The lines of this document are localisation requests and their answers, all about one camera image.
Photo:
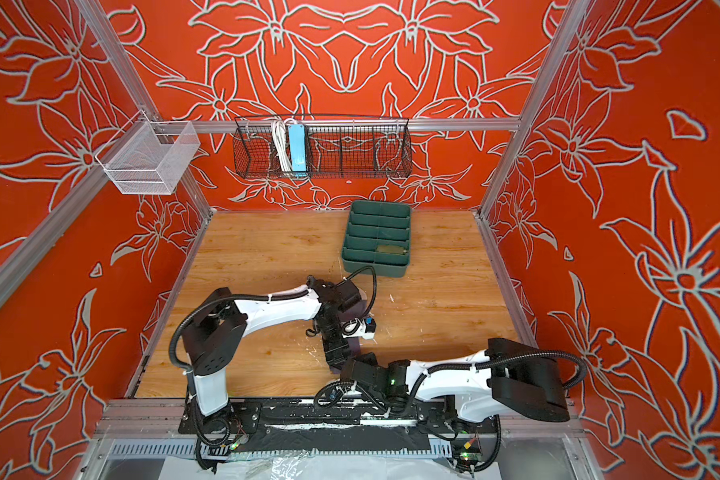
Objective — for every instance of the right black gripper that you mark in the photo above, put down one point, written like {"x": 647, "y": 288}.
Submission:
{"x": 366, "y": 362}

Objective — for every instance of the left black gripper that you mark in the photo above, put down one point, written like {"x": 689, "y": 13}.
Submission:
{"x": 335, "y": 356}

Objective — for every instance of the green striped sock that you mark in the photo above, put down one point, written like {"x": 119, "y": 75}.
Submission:
{"x": 391, "y": 249}

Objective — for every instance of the green compartment tray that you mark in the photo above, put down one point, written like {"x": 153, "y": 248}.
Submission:
{"x": 371, "y": 223}

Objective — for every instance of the purple striped sock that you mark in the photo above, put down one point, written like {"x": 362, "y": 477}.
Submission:
{"x": 355, "y": 345}

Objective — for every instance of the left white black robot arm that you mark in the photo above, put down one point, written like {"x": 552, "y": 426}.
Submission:
{"x": 206, "y": 341}

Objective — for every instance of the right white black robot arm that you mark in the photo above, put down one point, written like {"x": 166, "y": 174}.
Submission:
{"x": 458, "y": 395}

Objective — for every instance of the light blue box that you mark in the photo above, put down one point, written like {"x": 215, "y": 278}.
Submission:
{"x": 297, "y": 144}

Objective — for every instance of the clear acrylic box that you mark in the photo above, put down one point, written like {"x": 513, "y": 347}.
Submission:
{"x": 150, "y": 158}

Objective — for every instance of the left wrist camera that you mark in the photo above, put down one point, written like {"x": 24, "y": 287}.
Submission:
{"x": 364, "y": 328}

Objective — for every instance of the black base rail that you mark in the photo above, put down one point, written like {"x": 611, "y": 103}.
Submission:
{"x": 281, "y": 426}

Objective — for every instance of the black wire basket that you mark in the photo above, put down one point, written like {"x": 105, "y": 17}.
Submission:
{"x": 336, "y": 147}

